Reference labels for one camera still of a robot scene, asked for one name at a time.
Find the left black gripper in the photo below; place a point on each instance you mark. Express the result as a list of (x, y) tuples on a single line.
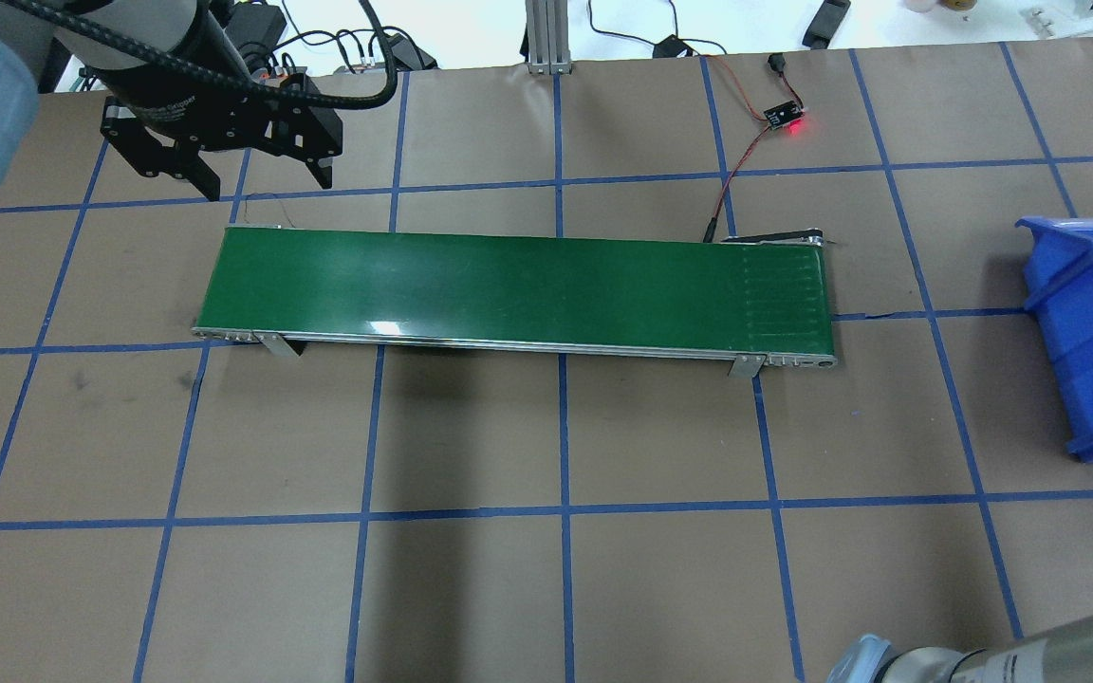
[(188, 121)]

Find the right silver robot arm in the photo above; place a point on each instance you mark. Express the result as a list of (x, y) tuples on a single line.
[(1061, 654)]

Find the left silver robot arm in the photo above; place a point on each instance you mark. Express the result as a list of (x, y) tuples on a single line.
[(193, 38)]

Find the black power adapter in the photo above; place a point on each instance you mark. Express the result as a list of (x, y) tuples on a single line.
[(671, 47)]

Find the red-lit sensor module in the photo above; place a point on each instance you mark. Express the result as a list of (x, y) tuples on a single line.
[(784, 115)]

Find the green conveyor belt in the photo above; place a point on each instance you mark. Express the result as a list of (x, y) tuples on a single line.
[(753, 304)]

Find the aluminium frame post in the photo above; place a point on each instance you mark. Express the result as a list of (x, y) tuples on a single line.
[(547, 47)]

